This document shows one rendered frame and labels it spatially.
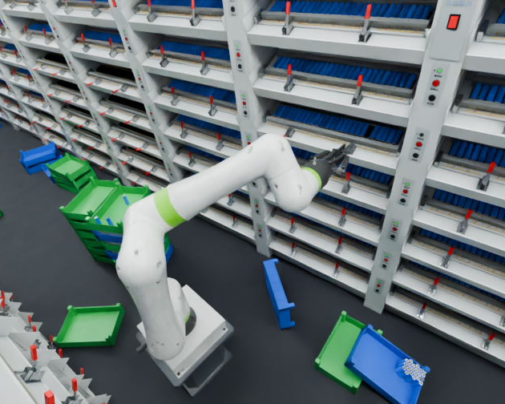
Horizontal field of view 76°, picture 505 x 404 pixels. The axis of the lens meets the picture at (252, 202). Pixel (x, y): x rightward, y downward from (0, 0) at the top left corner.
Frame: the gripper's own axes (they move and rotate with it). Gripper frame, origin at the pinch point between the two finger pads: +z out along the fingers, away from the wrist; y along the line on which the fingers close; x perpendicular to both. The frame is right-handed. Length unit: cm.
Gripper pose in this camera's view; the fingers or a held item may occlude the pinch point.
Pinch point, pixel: (342, 151)
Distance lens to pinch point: 121.3
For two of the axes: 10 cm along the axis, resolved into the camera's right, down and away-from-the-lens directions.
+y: 8.0, 3.3, -4.9
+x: 0.0, -8.3, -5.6
